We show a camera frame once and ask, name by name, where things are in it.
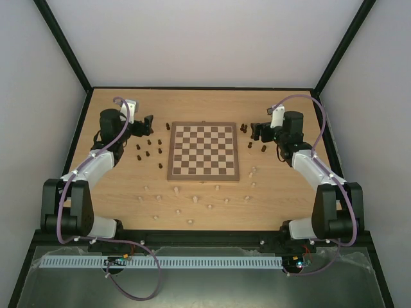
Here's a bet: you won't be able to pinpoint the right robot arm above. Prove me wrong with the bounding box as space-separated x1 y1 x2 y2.
251 111 363 252

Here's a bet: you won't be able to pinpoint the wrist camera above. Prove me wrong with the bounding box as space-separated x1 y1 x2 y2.
267 104 285 129
120 99 139 124

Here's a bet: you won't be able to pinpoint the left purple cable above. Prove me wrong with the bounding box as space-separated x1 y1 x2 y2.
56 96 162 301

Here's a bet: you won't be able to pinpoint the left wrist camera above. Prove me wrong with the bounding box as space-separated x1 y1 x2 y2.
120 99 139 124

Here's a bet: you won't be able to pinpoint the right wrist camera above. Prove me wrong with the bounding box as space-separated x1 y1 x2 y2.
267 104 285 129

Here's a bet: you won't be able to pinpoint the black frame rail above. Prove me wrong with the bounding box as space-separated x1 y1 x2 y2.
30 230 375 255

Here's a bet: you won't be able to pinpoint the wooden chess board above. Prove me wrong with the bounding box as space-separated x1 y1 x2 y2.
167 121 240 182

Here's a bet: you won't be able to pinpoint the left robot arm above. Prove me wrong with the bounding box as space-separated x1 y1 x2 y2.
40 107 153 239

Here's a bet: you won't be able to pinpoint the white slotted cable duct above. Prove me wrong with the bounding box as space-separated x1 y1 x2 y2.
39 255 283 270

